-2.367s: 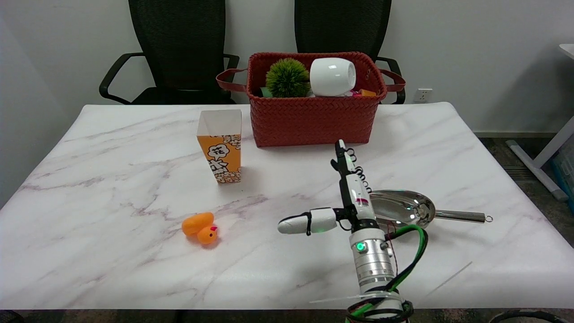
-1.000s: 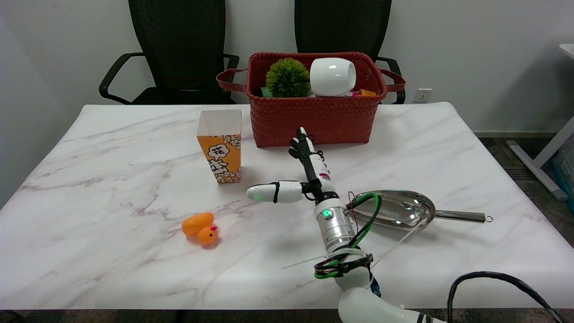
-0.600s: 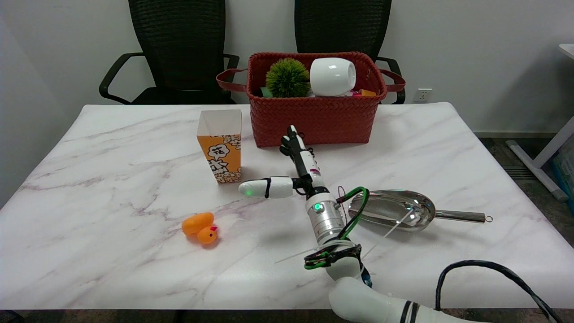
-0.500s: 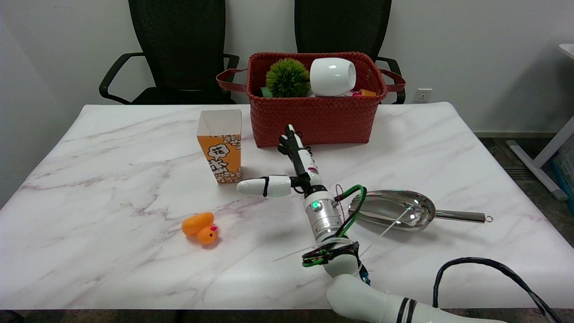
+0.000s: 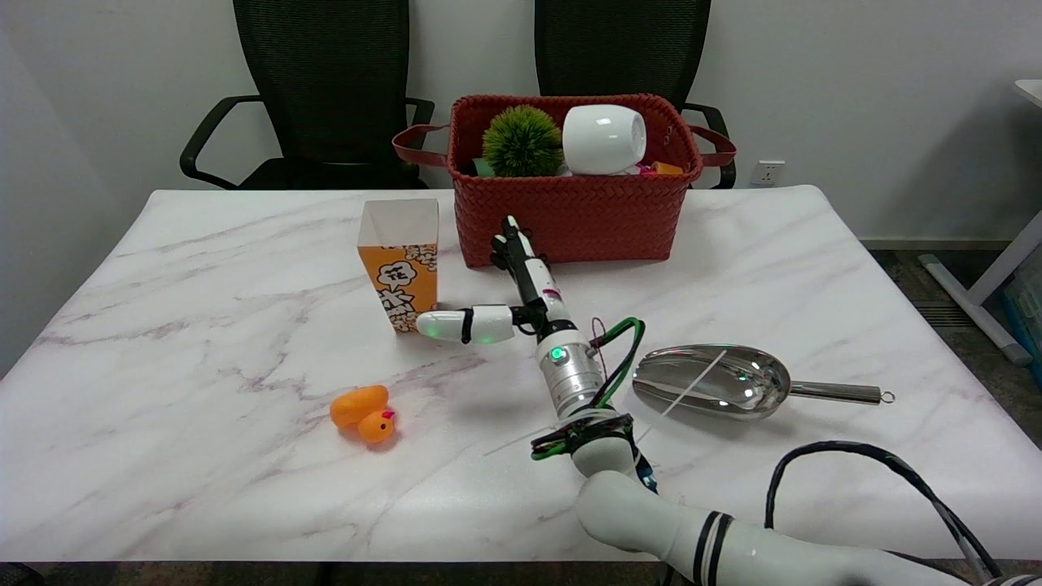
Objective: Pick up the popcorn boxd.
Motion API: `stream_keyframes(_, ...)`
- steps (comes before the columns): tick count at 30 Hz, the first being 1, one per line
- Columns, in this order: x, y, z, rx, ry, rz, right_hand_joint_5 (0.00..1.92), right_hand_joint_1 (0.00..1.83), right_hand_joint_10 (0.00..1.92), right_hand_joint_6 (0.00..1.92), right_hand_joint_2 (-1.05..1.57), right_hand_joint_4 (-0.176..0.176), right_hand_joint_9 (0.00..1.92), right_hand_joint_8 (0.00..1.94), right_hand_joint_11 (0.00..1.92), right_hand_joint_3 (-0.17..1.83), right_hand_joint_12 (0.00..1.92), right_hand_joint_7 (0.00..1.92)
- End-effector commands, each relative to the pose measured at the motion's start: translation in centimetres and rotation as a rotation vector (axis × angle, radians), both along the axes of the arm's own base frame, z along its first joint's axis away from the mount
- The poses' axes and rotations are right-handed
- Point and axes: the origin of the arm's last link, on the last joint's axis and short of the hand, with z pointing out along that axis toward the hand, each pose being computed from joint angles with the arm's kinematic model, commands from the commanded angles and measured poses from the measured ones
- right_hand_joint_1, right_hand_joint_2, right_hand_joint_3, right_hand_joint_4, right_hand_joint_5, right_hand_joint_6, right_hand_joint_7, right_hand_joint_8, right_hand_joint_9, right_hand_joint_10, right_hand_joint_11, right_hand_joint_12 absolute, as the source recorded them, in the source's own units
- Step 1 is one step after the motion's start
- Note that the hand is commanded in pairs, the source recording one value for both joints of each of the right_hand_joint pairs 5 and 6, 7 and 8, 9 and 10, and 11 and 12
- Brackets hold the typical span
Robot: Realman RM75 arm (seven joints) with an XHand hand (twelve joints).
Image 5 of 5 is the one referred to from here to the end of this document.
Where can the orange popcorn box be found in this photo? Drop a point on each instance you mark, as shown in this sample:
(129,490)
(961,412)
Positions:
(399,277)

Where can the flat green item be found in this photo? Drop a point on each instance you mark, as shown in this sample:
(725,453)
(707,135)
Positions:
(482,168)

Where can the orange rubber duck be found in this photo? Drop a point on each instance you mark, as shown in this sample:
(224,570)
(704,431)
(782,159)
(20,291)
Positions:
(362,411)

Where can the red woven basket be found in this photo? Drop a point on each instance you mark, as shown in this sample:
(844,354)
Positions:
(586,220)

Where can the shiny metal scoop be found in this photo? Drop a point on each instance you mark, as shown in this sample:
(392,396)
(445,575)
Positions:
(749,382)

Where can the green spiky ball plant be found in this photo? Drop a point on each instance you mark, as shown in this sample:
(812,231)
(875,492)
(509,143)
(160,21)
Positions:
(521,142)

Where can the white wall socket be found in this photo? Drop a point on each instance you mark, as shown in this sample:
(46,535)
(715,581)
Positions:
(767,172)

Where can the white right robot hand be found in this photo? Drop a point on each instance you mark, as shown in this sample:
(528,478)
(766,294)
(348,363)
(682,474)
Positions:
(480,324)

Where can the white ceramic cup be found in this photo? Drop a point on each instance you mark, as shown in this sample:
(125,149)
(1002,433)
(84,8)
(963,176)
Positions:
(602,138)

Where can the small orange item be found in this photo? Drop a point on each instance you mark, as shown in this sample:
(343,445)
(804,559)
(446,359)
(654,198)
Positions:
(667,168)

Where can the black mesh office chair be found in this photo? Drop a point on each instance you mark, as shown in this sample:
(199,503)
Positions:
(321,73)
(619,49)

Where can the white desk frame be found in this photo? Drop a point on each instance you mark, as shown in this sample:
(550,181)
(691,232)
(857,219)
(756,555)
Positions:
(1005,260)

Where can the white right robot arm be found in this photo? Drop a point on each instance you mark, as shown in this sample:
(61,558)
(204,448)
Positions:
(643,513)

